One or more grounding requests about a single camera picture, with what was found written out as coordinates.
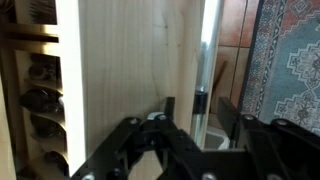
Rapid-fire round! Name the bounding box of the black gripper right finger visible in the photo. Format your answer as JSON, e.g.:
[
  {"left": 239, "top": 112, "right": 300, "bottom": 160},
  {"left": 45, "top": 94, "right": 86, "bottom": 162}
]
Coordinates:
[{"left": 217, "top": 96, "right": 320, "bottom": 180}]

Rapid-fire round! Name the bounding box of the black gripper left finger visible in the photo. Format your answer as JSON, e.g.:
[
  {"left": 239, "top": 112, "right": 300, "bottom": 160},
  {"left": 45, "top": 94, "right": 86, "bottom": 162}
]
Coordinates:
[{"left": 71, "top": 96, "right": 208, "bottom": 180}]

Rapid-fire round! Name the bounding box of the light wooden cabinet door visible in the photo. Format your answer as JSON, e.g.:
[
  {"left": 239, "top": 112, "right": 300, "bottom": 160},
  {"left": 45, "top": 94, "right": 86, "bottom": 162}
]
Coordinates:
[{"left": 0, "top": 0, "right": 225, "bottom": 180}]

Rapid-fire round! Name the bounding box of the silver drawer handle bar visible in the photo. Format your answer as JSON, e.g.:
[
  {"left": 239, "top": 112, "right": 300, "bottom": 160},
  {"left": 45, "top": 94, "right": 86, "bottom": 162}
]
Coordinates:
[{"left": 189, "top": 0, "right": 225, "bottom": 150}]

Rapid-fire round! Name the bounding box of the patterned floor rug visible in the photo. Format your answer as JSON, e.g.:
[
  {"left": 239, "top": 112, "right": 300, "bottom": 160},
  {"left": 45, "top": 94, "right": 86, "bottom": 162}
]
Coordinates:
[{"left": 239, "top": 0, "right": 320, "bottom": 135}]

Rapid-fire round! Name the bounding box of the brown bent stick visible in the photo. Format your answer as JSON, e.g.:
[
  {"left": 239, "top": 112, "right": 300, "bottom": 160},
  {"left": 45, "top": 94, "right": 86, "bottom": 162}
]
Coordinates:
[{"left": 212, "top": 59, "right": 230, "bottom": 97}]

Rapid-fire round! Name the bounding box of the wooden cutlery tray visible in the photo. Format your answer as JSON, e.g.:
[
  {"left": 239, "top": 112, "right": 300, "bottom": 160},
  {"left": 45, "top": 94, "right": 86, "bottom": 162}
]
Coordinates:
[{"left": 0, "top": 0, "right": 68, "bottom": 180}]

